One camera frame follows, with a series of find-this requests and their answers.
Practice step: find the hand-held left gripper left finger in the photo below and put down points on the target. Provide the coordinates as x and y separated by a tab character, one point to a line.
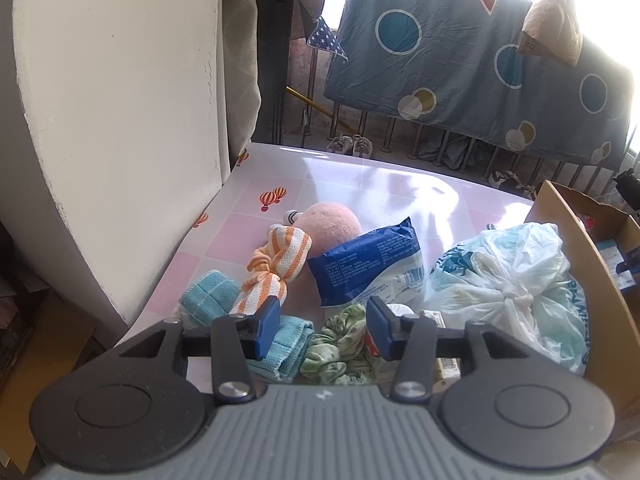
267	330

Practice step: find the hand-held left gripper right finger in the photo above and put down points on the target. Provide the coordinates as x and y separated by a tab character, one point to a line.
380	330

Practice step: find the white cylindrical container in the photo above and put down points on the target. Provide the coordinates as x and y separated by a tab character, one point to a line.
402	310

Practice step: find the green scrunchie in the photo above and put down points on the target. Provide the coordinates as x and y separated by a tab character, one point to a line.
335	345

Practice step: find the teal checked towel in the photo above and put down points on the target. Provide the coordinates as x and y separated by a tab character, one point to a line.
210	295

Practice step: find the blue white plastic packet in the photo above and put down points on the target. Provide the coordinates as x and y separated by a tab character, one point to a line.
365	260

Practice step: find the pink plush toy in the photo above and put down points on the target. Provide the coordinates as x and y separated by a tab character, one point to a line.
330	225

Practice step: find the brown cardboard box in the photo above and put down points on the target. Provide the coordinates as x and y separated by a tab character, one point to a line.
595	320

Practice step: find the small teal box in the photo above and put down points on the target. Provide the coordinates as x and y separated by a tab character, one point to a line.
607	255

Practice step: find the orange striped towel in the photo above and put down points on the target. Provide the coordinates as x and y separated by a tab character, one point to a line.
280	260

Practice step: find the small beige carton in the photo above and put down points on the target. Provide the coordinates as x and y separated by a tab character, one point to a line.
447	370

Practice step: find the white tied plastic bag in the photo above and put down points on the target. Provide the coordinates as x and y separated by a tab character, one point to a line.
500	285

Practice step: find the pink balloon print table cover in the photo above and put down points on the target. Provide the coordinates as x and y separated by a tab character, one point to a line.
350	185

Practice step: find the grey sneaker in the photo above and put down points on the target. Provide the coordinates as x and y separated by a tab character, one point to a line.
340	143
362	146

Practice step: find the grey hanging cloth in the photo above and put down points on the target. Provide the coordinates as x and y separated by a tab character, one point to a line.
442	152

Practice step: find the black and white shoe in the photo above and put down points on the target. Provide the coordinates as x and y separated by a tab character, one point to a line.
525	189
500	180

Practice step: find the metal balcony railing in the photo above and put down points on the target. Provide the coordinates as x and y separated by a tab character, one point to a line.
387	135

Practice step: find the brown cardboard sheet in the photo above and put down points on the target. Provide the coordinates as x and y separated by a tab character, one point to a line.
50	340

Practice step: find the yellow stick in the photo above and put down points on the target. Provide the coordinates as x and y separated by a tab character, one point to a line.
320	109

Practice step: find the beige curtain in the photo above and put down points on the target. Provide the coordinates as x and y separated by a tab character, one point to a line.
242	60

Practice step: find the blue circle print blanket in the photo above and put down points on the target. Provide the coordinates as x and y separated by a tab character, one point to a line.
450	60

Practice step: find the black exercise equipment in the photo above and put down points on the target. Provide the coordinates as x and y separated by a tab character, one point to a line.
627	182

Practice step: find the star print cloth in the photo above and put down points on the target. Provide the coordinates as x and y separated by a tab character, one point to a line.
327	40

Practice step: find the beige hanging cloth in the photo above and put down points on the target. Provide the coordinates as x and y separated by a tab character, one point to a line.
555	25

